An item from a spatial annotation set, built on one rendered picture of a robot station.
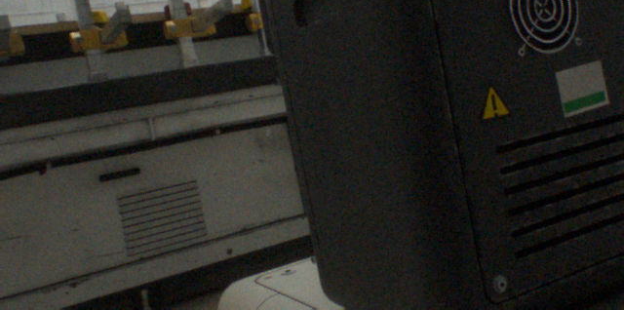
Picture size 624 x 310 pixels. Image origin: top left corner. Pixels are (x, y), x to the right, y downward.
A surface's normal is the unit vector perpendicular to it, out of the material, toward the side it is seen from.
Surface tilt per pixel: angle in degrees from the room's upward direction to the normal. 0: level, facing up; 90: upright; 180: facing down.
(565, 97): 90
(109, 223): 90
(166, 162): 90
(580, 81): 90
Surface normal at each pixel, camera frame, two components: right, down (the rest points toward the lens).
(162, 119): 0.44, -0.04
